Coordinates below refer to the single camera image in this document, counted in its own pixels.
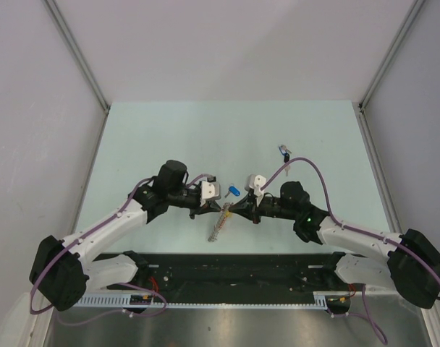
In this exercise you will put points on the aluminium frame rail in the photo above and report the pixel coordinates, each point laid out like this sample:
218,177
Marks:
386,289

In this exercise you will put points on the white cable duct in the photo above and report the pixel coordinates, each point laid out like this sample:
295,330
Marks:
220,306

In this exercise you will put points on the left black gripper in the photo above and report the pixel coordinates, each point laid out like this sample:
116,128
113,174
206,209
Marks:
210,206

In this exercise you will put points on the right side aluminium rail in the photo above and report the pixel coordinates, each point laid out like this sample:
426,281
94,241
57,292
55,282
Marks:
378,171

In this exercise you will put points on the aluminium corner post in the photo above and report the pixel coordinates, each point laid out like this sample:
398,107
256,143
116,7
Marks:
73,47
401,35

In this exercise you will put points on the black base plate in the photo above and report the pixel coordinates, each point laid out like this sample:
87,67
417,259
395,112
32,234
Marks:
241,280

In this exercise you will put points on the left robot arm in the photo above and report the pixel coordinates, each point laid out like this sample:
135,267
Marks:
65,269

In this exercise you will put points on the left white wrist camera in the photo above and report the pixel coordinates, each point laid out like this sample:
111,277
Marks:
210,190

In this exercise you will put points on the red tag key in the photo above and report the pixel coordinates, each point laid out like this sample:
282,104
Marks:
221,222

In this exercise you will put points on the right aluminium corner post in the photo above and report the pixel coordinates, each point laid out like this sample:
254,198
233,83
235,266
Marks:
401,35

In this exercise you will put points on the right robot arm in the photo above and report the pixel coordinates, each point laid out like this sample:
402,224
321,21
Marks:
407,263

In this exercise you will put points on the dark blue tag key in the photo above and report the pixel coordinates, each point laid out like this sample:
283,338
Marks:
286,156

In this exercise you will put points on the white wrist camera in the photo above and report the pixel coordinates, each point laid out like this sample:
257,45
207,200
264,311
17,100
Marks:
210,190
255,183

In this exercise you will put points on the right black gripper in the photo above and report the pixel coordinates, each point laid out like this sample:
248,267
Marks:
245,208

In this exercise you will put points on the left aluminium corner post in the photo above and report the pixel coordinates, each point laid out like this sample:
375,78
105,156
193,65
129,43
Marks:
73,47

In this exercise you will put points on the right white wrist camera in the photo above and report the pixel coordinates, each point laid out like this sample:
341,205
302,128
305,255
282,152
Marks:
255,183

